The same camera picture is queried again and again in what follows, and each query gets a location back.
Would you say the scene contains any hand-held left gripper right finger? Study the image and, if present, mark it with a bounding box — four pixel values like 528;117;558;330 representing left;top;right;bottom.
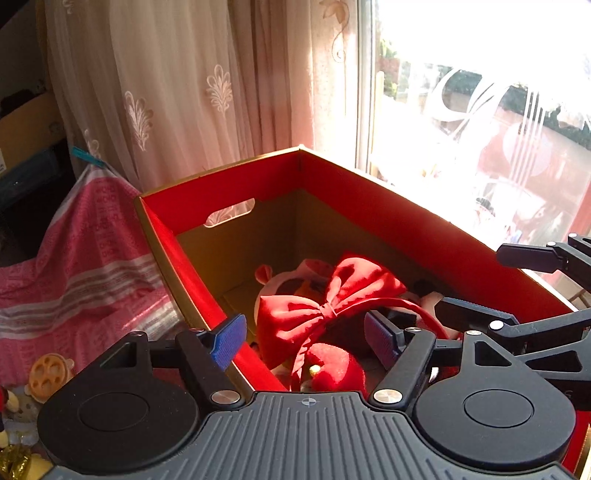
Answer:
364;310;532;411

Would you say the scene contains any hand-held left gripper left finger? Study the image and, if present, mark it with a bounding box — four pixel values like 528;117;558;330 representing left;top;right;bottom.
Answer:
99;314;247;411

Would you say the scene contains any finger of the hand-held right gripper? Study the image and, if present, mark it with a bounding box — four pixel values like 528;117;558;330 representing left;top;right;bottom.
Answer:
496;233;591;296
435;296;591;398

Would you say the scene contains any red bow headband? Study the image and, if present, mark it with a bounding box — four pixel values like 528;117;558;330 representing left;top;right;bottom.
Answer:
254;253;453;370

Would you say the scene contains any red cardboard box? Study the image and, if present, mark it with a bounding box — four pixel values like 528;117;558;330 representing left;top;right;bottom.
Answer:
135;145;591;476

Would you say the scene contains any red plush with gold bell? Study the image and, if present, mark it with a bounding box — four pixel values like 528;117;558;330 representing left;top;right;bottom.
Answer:
291;342;370;398

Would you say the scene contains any pink white plush toy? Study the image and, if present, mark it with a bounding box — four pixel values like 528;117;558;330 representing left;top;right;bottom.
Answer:
255;258;338;296

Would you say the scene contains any glass window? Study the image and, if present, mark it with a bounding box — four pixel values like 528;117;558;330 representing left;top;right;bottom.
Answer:
358;0;591;305

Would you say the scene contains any pink patterned blanket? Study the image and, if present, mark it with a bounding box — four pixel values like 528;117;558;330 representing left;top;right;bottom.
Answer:
0;164;185;379

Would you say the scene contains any blue clothes peg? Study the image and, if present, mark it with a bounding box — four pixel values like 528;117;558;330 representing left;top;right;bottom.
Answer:
70;146;108;168

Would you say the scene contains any gold foil wrapper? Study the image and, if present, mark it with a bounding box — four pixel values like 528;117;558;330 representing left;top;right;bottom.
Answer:
0;443;33;480

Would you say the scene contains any sheer embroidered curtain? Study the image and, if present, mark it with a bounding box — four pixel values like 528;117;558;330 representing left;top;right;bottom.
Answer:
44;0;365;222

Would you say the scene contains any yellow cardboard carton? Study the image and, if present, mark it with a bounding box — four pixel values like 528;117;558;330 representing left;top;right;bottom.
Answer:
0;90;63;178

